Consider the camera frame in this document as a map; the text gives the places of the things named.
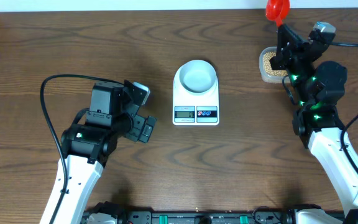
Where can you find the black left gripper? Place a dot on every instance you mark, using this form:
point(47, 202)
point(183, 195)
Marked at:
point(138, 122)

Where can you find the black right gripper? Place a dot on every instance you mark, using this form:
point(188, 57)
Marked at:
point(296, 47)

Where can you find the red measuring scoop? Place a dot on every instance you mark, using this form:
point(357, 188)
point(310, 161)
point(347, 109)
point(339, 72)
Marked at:
point(277, 10)

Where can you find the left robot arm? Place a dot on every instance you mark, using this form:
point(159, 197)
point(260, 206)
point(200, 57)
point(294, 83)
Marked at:
point(85, 146)

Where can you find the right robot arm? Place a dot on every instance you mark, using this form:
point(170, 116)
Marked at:
point(316, 121)

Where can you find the white kitchen scale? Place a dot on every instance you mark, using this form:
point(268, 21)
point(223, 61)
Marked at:
point(194, 109)

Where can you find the grey bowl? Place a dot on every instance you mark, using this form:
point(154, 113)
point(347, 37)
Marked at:
point(198, 76)

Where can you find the clear container of soybeans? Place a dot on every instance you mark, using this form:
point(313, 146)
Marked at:
point(267, 73)

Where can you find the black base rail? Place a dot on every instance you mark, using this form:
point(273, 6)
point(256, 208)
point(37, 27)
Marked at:
point(108, 212)

